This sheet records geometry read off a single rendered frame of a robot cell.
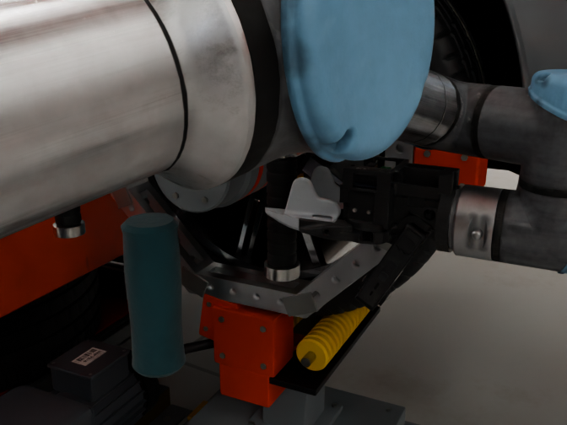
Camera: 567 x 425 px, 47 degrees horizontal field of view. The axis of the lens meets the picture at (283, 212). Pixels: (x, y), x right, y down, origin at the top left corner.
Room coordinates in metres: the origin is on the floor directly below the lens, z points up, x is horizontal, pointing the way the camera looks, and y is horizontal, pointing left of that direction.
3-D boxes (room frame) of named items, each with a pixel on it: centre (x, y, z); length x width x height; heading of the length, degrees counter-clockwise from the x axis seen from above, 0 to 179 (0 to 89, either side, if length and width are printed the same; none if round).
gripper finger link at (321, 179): (0.75, -0.04, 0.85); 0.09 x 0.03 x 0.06; 56
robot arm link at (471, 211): (0.64, -0.20, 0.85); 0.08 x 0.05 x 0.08; 154
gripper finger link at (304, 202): (0.70, -0.02, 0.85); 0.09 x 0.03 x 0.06; 73
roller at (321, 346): (1.06, -0.10, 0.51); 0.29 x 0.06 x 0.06; 154
